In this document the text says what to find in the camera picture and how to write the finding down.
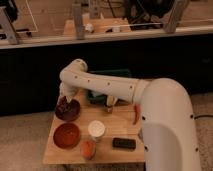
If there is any white lidded cup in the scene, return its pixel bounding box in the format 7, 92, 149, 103
88, 120, 106, 142

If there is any white object on board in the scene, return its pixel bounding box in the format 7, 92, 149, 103
85, 23, 94, 33

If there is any grey metal post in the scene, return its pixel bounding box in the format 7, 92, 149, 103
72, 3, 85, 40
163, 0, 189, 34
0, 7, 19, 45

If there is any cup with yellow utensils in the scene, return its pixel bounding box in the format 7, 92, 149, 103
106, 95, 118, 113

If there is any black machine in background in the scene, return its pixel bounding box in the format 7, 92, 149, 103
123, 0, 174, 30

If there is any right grey metal post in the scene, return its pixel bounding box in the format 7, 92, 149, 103
163, 0, 189, 34

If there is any purple bowl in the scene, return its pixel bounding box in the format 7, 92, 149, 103
55, 97, 80, 121

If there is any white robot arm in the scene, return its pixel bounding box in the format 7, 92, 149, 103
60, 59, 202, 171

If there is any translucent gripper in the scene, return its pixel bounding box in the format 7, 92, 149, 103
60, 88, 75, 102

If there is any red chili pepper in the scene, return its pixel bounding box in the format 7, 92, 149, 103
133, 104, 141, 125

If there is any wooden folding table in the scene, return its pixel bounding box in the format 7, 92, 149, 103
43, 89, 144, 164

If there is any middle grey metal post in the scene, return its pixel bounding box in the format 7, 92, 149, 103
72, 3, 85, 40

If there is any dark red grape bunch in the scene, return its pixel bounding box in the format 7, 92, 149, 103
57, 97, 75, 113

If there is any green plastic bin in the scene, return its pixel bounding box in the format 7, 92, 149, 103
86, 69, 132, 104

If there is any black cable on floor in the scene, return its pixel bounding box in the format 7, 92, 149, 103
194, 114, 213, 120

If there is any red-orange bowl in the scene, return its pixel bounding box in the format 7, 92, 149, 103
53, 123, 81, 149

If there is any left grey metal post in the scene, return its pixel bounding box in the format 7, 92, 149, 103
0, 7, 19, 45

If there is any black rectangular block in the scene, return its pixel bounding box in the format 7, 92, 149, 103
112, 138, 136, 150

